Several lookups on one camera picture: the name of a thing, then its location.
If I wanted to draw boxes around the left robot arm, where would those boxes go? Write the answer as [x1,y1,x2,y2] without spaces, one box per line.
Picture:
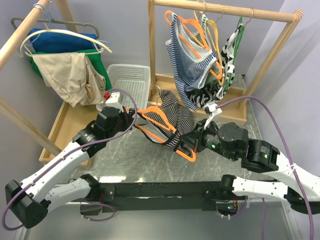
[1,106,137,231]

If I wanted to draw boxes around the beige cloth garment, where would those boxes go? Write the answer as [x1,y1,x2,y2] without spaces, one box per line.
[32,52,106,108]

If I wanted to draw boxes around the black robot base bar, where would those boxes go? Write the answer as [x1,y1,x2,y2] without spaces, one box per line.
[68,181,250,213]

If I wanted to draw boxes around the grey hanger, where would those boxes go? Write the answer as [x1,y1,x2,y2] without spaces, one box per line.
[10,17,100,39]

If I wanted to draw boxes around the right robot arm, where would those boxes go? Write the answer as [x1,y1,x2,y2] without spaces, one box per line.
[181,120,320,215]

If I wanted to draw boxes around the orange plastic hanger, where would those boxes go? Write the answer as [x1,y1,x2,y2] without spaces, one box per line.
[136,85,198,163]

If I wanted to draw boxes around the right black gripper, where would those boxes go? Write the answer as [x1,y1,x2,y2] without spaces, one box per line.
[179,117,238,161]

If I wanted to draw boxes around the cream white hanger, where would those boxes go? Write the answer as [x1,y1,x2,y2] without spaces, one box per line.
[19,29,113,57]

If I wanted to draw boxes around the green hanger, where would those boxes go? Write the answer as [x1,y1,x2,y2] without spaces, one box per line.
[223,17,245,94]

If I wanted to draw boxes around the white perforated plastic basket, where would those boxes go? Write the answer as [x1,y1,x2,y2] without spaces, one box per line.
[106,64,151,109]

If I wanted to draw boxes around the yellow hanger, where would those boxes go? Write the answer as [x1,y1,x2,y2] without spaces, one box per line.
[206,19,225,86]

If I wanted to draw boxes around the left wooden clothes rack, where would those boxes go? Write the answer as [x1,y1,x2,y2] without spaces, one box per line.
[0,0,111,168]

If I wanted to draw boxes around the blue folded garment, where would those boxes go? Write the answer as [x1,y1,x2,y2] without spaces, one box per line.
[29,33,95,54]

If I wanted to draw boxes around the wooden clothes rack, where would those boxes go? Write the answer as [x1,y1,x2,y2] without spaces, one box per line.
[0,0,111,168]
[148,0,303,126]

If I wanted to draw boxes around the blue white striped tank top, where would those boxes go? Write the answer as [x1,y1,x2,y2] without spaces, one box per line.
[165,12,217,111]

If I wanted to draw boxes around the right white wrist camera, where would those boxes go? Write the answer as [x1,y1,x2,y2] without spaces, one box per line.
[203,101,223,129]

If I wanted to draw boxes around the dark striped tank top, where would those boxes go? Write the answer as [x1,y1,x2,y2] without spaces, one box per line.
[134,89,194,152]

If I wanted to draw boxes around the green garment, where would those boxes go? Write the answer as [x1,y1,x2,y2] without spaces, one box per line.
[29,49,112,91]

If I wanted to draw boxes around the right wooden clothes rack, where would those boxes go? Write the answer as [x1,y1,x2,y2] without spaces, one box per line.
[148,0,303,126]

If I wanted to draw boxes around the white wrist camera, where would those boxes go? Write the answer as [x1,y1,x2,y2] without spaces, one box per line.
[105,92,124,112]
[203,101,223,129]

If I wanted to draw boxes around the aluminium rail frame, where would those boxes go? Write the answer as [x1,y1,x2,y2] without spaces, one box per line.
[14,181,301,240]

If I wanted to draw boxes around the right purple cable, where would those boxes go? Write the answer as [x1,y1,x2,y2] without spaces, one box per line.
[216,96,315,240]

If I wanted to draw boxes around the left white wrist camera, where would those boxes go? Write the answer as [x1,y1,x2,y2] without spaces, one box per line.
[105,92,124,112]

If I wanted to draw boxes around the light blue wire hanger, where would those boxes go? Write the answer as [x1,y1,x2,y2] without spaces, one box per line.
[23,2,111,55]

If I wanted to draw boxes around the black white zebra garment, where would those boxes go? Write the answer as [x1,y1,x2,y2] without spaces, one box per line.
[186,13,242,109]

